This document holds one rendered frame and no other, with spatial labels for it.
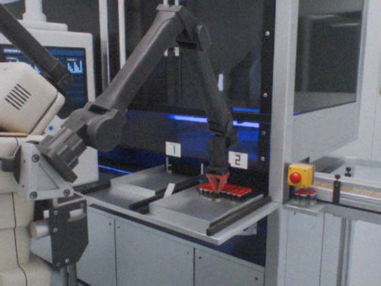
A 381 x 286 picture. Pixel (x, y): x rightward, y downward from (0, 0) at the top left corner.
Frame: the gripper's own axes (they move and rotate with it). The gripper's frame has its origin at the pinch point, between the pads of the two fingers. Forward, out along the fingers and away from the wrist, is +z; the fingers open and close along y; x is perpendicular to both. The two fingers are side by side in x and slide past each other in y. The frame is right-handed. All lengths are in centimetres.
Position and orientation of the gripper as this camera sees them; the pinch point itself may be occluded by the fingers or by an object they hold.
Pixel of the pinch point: (218, 190)
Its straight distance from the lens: 137.4
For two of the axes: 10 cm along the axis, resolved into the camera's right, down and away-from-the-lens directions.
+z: 0.2, 9.8, 1.8
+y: 4.1, -1.7, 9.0
